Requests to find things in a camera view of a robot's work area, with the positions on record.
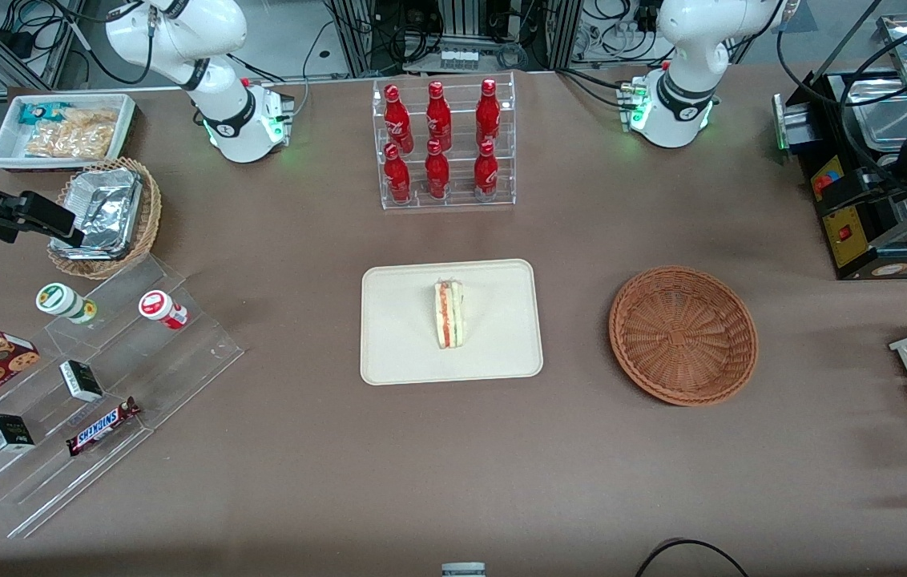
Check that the triangular sandwich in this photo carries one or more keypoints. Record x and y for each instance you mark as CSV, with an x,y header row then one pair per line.
x,y
448,316

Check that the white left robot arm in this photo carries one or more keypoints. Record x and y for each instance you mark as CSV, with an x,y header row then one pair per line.
x,y
690,40

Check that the light wicker basket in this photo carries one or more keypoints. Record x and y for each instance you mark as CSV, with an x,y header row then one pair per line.
x,y
145,232

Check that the cream rectangular tray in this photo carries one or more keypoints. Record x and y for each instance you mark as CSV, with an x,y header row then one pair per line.
x,y
397,336

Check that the brown wicker basket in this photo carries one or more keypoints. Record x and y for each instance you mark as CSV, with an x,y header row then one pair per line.
x,y
682,336

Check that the white plastic bin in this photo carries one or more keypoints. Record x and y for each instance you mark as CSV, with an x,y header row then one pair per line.
x,y
2,152

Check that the stack of foil trays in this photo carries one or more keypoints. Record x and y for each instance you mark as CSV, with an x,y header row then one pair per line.
x,y
109,208

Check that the clear bag of chips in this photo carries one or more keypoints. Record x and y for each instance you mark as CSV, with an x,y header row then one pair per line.
x,y
69,143
93,119

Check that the green-lidded sunflower jar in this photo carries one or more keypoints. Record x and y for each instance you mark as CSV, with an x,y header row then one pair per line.
x,y
57,298

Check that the teal snack packet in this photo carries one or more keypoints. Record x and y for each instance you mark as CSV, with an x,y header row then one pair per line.
x,y
33,112

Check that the red-lidded small jar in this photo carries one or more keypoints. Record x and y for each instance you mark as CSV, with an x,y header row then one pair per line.
x,y
157,306

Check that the black box with white label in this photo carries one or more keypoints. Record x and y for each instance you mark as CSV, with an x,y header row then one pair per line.
x,y
81,381

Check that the clear acrylic stepped shelf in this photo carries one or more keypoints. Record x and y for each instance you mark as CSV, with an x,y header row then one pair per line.
x,y
181,353

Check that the black box with Face print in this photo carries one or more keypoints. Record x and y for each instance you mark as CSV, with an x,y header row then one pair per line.
x,y
9,433

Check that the Snickers chocolate bar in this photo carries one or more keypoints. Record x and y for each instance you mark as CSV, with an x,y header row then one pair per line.
x,y
101,427

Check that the red cola bottle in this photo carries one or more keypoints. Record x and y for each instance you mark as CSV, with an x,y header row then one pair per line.
x,y
437,172
485,172
397,176
396,116
438,112
488,108

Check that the clear acrylic bottle rack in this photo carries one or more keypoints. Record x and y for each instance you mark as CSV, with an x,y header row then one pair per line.
x,y
460,199

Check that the white power strip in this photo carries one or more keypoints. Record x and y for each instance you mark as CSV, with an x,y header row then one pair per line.
x,y
457,58

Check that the small grey device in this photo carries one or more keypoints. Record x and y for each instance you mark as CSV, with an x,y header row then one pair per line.
x,y
463,570

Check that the black and yellow machine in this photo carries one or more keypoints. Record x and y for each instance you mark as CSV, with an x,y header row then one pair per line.
x,y
862,232

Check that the aluminium frame post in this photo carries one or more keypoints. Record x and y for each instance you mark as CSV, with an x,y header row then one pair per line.
x,y
353,36
564,32

